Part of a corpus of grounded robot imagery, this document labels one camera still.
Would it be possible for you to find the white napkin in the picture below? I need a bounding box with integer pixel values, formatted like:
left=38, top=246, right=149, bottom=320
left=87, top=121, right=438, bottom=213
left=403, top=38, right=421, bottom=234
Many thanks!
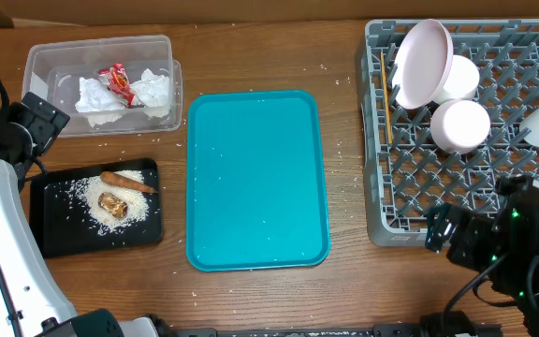
left=75, top=77, right=126, bottom=127

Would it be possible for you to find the red snack wrapper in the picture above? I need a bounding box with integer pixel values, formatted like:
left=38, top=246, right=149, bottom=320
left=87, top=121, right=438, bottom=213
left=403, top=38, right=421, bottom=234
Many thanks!
left=97, top=63, right=139, bottom=108

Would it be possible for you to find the brown fried stick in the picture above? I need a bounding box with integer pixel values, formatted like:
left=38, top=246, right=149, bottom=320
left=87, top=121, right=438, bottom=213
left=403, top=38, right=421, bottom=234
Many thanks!
left=99, top=171, right=157, bottom=194

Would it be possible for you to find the golden fried food piece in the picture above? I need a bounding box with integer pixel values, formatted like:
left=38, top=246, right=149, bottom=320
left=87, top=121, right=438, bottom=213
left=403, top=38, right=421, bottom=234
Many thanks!
left=98, top=192, right=128, bottom=219

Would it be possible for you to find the silver foil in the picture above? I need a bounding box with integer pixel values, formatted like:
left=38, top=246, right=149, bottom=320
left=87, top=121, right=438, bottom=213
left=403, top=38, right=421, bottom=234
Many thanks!
left=130, top=68, right=170, bottom=118

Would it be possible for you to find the wooden chopstick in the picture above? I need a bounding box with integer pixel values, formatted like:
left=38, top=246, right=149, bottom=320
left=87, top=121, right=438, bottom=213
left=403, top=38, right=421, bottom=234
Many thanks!
left=380, top=51, right=393, bottom=146

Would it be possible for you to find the pale green bowl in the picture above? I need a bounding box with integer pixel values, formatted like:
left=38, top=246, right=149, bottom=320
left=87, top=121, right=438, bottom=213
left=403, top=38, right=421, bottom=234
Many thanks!
left=433, top=55, right=480, bottom=105

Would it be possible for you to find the large white plate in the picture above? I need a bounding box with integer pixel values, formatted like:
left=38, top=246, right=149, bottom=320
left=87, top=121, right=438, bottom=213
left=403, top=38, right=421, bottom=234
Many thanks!
left=392, top=19, right=453, bottom=110

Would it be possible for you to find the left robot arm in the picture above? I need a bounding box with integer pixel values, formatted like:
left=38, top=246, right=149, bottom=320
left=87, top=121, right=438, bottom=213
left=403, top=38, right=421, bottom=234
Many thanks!
left=0, top=88, right=175, bottom=337

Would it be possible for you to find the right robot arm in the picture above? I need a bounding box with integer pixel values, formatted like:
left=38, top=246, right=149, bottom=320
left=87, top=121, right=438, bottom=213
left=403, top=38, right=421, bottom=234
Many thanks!
left=420, top=175, right=539, bottom=336

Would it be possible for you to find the grey dishwasher rack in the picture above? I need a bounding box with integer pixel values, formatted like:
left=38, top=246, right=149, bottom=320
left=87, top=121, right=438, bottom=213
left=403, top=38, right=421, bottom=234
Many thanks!
left=357, top=19, right=539, bottom=246

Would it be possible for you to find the clear plastic bin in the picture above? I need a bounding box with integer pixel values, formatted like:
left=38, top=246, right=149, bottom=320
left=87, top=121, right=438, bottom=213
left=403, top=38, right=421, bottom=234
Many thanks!
left=22, top=35, right=182, bottom=138

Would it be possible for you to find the pile of white rice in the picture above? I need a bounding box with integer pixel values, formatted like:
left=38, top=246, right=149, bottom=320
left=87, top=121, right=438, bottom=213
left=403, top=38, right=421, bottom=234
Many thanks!
left=61, top=170, right=150, bottom=236

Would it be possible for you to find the black tray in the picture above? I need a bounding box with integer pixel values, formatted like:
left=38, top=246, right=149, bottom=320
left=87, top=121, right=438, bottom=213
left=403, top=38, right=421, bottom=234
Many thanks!
left=29, top=158, right=163, bottom=258

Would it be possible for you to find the teal serving tray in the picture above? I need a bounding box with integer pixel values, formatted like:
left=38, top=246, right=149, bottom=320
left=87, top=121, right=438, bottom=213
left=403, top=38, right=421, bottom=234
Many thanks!
left=185, top=90, right=330, bottom=271

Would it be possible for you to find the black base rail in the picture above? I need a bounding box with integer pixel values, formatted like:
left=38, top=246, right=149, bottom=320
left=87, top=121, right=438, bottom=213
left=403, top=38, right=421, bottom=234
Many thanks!
left=156, top=323, right=504, bottom=337

